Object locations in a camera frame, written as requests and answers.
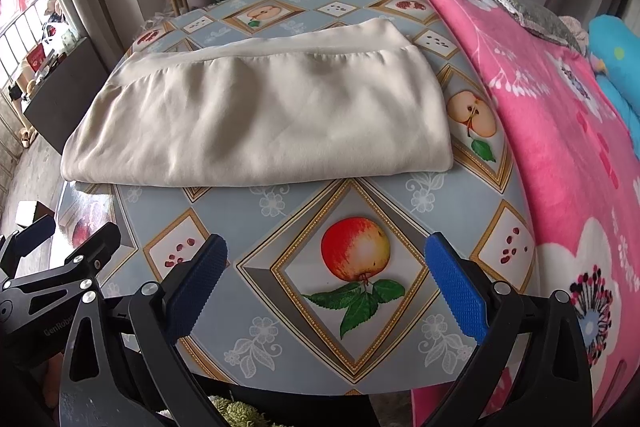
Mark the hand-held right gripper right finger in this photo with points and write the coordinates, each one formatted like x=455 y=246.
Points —
x=457 y=292

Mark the green white fluffy cloth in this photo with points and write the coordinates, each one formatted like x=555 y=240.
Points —
x=240 y=414

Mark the white plastic bag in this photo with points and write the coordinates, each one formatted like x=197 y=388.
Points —
x=57 y=37

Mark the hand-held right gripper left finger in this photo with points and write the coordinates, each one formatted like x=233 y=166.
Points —
x=195 y=287

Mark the grey cabinet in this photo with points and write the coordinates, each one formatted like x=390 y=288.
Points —
x=70 y=92

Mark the grey lace cloth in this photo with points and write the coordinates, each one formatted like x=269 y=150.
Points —
x=545 y=19

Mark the pink flowered blanket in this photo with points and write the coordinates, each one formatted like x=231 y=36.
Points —
x=560 y=147

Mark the window railing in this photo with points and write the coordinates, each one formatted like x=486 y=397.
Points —
x=20 y=42

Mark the cream zip jacket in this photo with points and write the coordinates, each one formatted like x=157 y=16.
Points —
x=260 y=122

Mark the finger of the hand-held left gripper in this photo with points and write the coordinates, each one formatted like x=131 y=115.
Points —
x=100 y=247
x=35 y=227

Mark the blue plush toy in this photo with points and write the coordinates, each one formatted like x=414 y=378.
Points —
x=617 y=57

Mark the fruit printed tablecloth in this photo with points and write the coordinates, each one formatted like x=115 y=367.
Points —
x=280 y=217

